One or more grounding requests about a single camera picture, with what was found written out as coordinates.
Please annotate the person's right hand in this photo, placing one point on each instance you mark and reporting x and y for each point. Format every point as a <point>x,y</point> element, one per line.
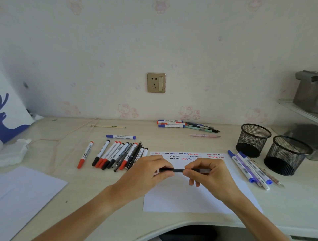
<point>218,181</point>

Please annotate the person's left hand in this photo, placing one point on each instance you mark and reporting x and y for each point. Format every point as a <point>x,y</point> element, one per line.
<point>139,181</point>

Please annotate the black slim pen silver tip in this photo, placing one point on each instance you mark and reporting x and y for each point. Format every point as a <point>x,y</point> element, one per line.
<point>139,145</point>
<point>135,155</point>

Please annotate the red-capped white marker pen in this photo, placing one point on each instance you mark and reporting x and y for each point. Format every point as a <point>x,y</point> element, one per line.
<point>131,151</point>
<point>114,149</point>
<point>85,154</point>
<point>110,149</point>

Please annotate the purple slim pen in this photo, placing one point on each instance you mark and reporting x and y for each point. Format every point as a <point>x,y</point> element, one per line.
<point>248,172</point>

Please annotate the white paper sheet with squiggles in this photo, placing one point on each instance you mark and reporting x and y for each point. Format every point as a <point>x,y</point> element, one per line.
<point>174,201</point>

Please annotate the black gel pen clear grip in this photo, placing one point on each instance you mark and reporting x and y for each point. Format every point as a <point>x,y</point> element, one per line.
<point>179,170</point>

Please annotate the pink slim pen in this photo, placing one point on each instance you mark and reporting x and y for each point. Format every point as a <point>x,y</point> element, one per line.
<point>205,135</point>

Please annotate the white slim pen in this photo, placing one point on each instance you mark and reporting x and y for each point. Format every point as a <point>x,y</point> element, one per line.
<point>266,187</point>

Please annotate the black mesh cup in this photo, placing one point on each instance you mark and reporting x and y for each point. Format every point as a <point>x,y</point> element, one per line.
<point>287,156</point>
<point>252,140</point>

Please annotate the pile of assorted pens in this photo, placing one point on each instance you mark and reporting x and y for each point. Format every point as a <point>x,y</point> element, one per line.
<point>171,125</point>

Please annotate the person's left forearm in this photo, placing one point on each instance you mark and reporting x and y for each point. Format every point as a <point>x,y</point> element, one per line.
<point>74,218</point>

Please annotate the person's right forearm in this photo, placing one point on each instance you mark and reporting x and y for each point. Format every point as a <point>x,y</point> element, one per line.
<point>256,218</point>

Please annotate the paper-wrapped chopsticks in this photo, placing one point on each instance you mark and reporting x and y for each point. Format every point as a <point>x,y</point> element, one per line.
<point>105,126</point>

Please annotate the light wooden table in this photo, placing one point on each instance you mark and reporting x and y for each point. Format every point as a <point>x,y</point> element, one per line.
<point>74,188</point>

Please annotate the clear acrylic rack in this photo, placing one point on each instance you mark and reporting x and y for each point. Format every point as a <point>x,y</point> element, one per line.
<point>298,109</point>

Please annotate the blank white paper sheet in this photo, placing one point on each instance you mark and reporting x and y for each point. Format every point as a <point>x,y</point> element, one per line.
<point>24,196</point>

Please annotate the small white scrap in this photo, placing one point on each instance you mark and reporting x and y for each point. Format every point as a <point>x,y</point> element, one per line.
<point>37,117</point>

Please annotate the crumpled white tissue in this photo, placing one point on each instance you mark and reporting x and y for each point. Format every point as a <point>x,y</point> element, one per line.
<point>12,152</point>

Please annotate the white plastic bag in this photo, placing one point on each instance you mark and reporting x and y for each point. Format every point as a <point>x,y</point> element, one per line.
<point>15,111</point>

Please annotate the gold wall socket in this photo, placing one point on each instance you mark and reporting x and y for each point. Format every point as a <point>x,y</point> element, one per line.
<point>153,83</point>

